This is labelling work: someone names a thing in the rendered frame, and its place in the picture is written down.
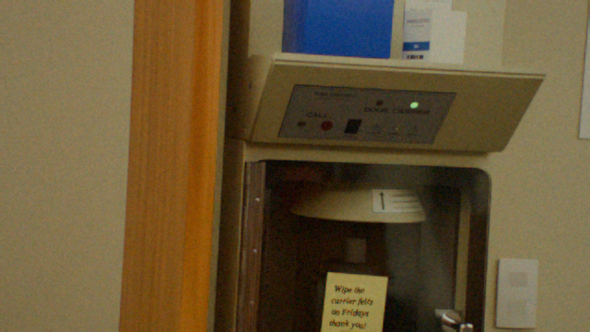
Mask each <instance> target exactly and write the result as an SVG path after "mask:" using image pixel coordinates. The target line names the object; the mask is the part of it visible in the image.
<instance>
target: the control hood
mask: <svg viewBox="0 0 590 332"><path fill-rule="evenodd" d="M544 69H545V68H534V67H521V66H507V65H467V64H453V63H439V62H425V61H419V62H411V61H397V60H384V59H371V58H357V57H344V56H330V55H317V54H303V53H278V52H272V53H259V54H251V57H248V67H247V84H246V103H245V137H244V138H246V141H252V142H272V143H292V144H313V145H333V146H353V147H374V148H413V149H435V150H456V151H476V152H498V153H502V151H504V150H505V148H506V147H507V145H508V143H509V141H510V139H511V137H512V136H513V133H514V131H515V129H516V127H517V126H518V125H519V123H520V121H521V119H522V117H523V115H524V114H525V113H526V111H527V109H528V107H529V105H530V104H531V102H532V100H533V99H534V97H535V95H536V93H537V91H538V89H539V87H540V86H541V84H542V83H543V81H544V79H545V77H546V72H547V71H544ZM295 84H304V85H320V86H335V87H351V88H365V89H395V90H410V91H426V92H456V95H455V97H454V101H453V103H452V105H451V107H450V109H449V111H448V113H447V114H446V116H445V119H444V121H443V123H442V126H441V127H440V129H439V131H438V133H437V136H436V137H435V139H434V141H433V143H432V145H431V144H411V143H391V142H371V141H351V140H332V139H312V138H293V137H277V135H278V133H279V130H280V127H281V125H282V121H283V118H284V115H285V112H286V110H287V108H288V105H289V100H290V97H291V94H292V91H293V88H294V85H295Z"/></svg>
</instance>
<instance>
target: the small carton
mask: <svg viewBox="0 0 590 332"><path fill-rule="evenodd" d="M465 36H466V12H465V13H464V12H455V11H448V10H441V9H419V10H406V11H405V26H404V38H403V41H402V57H401V61H411V62H419V61H425V62H439V63H453V64H463V63H464V51H465Z"/></svg>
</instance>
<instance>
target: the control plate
mask: <svg viewBox="0 0 590 332"><path fill-rule="evenodd" d="M455 95H456V92H426V91H410V90H395V89H366V88H351V87H335V86H320V85H304V84H295V85H294V88H293V91H292V94H291V97H290V100H289V105H288V108H287V110H286V112H285V115H284V118H283V121H282V125H281V127H280V130H279V133H278V135H277V137H293V138H312V139H332V140H351V141H371V142H391V143H411V144H431V145H432V143H433V141H434V139H435V137H436V136H437V133H438V131H439V129H440V127H441V126H442V124H443V121H444V119H445V116H446V114H447V113H448V111H449V109H450V107H451V105H452V103H453V101H454V97H455ZM377 101H383V105H382V106H375V102H377ZM412 101H417V102H418V103H419V106H418V107H417V108H411V107H410V103H411V102H412ZM348 119H361V120H362V121H361V124H360V128H359V131H358V133H357V134H344V133H345V130H346V128H347V125H348ZM299 121H304V122H305V123H306V126H304V127H298V126H297V123H298V122H299ZM324 121H330V122H332V124H333V127H332V128H331V129H330V130H328V131H323V130H322V127H321V124H322V122H324ZM376 124H378V125H380V127H379V129H378V130H377V131H376V130H375V129H373V125H376ZM393 125H399V126H400V127H399V130H398V131H395V130H393V129H392V127H393ZM413 126H418V127H419V129H418V131H417V132H415V131H414V130H412V127H413Z"/></svg>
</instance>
